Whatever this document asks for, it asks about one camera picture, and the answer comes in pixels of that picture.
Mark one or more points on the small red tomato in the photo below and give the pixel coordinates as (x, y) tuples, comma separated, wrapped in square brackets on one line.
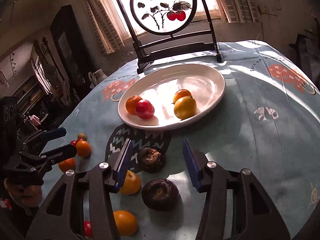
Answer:
[(144, 109)]

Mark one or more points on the small green fruit back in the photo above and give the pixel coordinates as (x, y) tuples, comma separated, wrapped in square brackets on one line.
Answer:
[(82, 136)]

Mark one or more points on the dark passion fruit back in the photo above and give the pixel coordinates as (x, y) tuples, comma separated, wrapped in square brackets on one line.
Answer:
[(151, 160)]

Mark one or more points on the red cherry tomato back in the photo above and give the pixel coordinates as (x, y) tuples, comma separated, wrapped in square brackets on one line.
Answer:
[(73, 143)]

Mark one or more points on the large front orange mandarin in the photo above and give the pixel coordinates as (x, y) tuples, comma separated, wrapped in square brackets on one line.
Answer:
[(66, 165)]

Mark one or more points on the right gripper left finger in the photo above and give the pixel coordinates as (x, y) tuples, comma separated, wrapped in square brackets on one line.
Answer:
[(61, 213)]

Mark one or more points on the dark passion fruit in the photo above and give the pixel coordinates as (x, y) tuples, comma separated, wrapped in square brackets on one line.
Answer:
[(160, 195), (151, 160)]

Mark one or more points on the green-orange mandarin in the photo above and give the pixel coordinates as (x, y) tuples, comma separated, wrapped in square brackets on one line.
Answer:
[(126, 223)]

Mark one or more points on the framed round persimmon painting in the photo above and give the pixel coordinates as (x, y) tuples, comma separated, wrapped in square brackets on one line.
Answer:
[(164, 28)]

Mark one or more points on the right checkered curtain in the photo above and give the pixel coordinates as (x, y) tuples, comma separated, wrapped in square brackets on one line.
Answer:
[(238, 11)]

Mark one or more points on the left checkered curtain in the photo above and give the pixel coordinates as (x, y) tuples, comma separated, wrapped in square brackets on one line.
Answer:
[(103, 27)]

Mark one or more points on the white round plate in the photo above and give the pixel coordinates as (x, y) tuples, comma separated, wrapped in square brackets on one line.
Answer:
[(206, 84)]

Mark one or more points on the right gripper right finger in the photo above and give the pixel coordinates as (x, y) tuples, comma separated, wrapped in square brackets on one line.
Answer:
[(254, 214)]

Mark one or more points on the white thermos jug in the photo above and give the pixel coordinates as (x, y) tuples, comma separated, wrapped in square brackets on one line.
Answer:
[(97, 76)]

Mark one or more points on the person's left hand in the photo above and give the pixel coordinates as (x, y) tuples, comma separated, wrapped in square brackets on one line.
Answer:
[(30, 196)]

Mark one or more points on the checkered curtain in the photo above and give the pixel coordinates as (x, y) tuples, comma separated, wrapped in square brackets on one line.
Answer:
[(238, 11), (103, 27)]

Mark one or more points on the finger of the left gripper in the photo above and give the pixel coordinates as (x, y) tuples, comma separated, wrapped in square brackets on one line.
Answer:
[(53, 133), (60, 152)]

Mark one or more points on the orange kumquat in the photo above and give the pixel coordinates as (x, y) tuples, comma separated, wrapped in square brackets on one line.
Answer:
[(131, 185), (181, 93)]

